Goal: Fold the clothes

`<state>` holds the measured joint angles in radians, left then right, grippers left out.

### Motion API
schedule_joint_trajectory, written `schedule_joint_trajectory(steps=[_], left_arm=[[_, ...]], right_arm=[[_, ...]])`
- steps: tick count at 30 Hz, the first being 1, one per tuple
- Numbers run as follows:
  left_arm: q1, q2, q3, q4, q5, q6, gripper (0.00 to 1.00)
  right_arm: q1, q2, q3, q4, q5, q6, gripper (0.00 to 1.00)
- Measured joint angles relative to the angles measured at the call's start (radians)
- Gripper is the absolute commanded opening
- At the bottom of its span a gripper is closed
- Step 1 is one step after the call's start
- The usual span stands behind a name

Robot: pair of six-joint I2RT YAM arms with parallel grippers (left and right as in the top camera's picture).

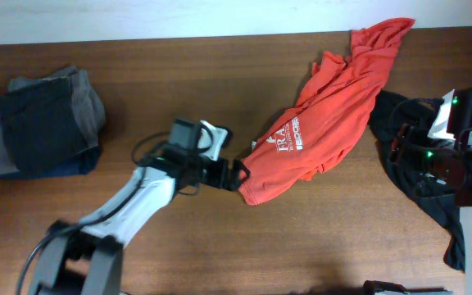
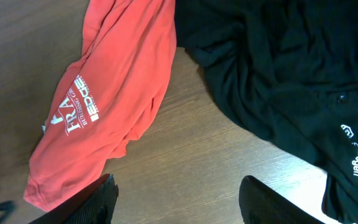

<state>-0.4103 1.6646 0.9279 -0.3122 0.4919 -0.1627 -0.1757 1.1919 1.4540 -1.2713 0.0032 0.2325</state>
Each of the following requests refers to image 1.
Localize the orange t-shirt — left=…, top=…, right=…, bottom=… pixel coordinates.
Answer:
left=238, top=18, right=415, bottom=206

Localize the black adidas jacket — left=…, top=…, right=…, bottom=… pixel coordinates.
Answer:
left=368, top=91, right=465, bottom=271

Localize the dark folded shirt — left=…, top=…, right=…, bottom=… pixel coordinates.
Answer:
left=0, top=78, right=89, bottom=175

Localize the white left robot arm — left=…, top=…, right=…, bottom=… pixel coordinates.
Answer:
left=22, top=142, right=250, bottom=295

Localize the black base equipment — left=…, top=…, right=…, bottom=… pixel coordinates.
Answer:
left=362, top=280, right=453, bottom=295

